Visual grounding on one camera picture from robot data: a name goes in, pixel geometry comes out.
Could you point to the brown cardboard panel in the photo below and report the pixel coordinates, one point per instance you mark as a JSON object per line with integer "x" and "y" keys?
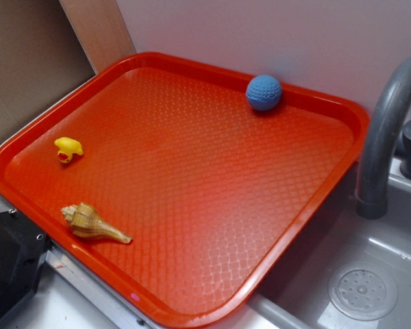
{"x": 41, "y": 60}

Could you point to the grey curved faucet spout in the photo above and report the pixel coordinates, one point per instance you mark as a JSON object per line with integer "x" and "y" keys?
{"x": 384, "y": 137}

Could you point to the red plastic tray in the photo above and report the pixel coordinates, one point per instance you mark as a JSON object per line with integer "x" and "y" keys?
{"x": 211, "y": 191}

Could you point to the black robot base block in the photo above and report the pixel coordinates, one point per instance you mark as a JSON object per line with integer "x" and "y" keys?
{"x": 23, "y": 246}

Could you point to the blue dimpled ball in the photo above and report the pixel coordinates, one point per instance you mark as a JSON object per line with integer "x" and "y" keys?
{"x": 263, "y": 92}

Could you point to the tan conch seashell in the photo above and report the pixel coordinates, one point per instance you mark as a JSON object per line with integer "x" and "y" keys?
{"x": 85, "y": 222}

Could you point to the yellow rubber duck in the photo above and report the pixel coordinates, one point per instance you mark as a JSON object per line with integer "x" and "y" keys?
{"x": 67, "y": 148}

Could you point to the light wooden board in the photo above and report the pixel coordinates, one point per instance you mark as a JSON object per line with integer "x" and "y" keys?
{"x": 101, "y": 31}

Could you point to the grey plastic sink basin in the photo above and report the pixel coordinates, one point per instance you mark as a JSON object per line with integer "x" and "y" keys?
{"x": 295, "y": 293}

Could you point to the round sink drain cover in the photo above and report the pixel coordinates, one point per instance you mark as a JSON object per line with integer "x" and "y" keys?
{"x": 362, "y": 291}

